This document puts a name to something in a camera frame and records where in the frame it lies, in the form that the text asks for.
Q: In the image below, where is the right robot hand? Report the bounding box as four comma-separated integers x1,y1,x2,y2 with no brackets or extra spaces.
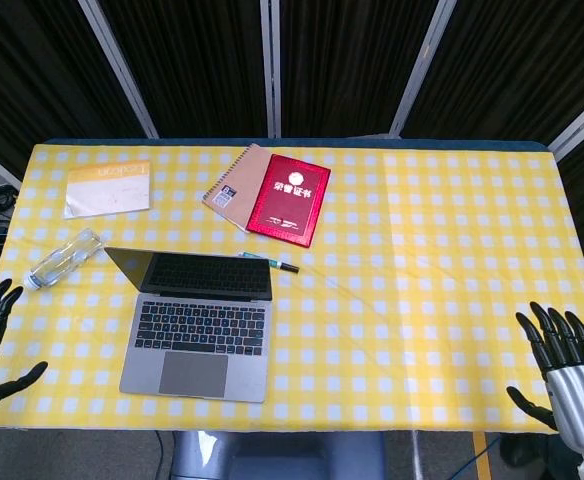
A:
506,301,584,456

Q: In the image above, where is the silver laptop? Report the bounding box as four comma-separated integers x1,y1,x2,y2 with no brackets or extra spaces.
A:
103,246,274,404

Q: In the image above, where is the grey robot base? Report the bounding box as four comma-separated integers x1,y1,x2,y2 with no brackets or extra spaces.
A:
170,429,388,480

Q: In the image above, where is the clear plastic water bottle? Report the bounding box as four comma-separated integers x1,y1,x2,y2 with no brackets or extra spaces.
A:
23,228,105,291

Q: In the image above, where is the yellow checkered tablecloth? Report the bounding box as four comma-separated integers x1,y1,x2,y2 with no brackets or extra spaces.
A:
0,143,584,434

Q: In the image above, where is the yellow and white booklet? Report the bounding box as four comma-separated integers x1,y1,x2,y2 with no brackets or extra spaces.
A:
63,159,153,220

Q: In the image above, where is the brown spiral notebook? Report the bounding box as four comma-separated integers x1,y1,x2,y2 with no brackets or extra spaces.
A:
201,142,273,234

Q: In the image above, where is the green and black marker pen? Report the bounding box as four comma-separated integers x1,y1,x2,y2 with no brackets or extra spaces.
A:
236,251,301,274

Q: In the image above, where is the red certificate folder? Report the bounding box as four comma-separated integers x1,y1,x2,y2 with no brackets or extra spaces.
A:
245,153,332,249

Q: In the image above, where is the black folding screen partition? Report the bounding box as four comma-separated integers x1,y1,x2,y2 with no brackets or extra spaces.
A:
0,0,584,296

